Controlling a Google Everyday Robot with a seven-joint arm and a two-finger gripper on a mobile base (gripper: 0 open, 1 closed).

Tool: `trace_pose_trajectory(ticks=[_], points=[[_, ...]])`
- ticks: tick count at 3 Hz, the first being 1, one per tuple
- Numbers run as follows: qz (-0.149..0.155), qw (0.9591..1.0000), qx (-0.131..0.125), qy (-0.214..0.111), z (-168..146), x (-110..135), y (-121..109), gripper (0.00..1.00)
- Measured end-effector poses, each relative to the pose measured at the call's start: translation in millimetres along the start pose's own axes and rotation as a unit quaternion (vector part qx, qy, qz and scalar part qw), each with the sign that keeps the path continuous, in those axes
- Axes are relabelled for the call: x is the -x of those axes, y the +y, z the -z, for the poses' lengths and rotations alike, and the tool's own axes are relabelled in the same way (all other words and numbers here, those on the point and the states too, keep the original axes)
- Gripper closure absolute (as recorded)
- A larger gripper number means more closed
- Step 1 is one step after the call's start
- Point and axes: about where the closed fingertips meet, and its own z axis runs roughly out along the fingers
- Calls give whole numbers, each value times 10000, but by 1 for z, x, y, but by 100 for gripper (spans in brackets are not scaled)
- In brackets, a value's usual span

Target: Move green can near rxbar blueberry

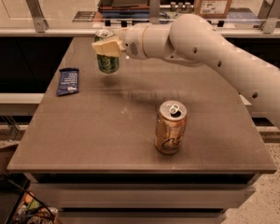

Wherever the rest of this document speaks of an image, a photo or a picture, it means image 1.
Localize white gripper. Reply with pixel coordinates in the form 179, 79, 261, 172
91, 23, 150, 60

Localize green soda can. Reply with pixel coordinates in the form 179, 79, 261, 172
94, 29, 119, 74

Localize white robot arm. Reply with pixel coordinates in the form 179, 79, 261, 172
91, 14, 280, 130

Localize blue rxbar blueberry wrapper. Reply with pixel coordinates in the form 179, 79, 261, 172
56, 67, 79, 96

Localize orange soda can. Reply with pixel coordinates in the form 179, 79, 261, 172
155, 100, 188, 155

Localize cardboard box with label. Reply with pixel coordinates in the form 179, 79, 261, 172
194, 0, 232, 19

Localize table drawer front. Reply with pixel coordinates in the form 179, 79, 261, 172
31, 184, 255, 209

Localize snack bag bin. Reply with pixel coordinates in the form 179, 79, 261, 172
0, 173, 58, 224

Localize middle metal glass bracket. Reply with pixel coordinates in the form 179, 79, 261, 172
149, 0, 160, 24

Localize metal glass bracket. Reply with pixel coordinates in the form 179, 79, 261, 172
149, 0, 160, 24
25, 0, 49, 33
260, 0, 280, 34

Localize left metal glass bracket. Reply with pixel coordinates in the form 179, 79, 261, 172
25, 0, 49, 33

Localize right metal glass bracket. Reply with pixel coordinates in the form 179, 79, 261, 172
260, 0, 280, 34

